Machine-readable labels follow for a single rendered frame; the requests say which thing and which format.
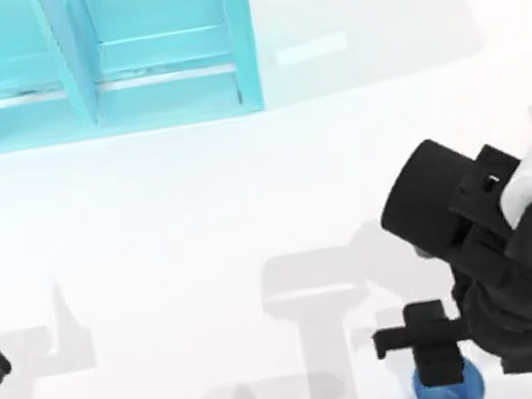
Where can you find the blue bottle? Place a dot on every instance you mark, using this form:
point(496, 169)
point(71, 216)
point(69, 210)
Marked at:
point(470, 387)

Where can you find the light blue rack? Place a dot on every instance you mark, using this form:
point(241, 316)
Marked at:
point(156, 14)

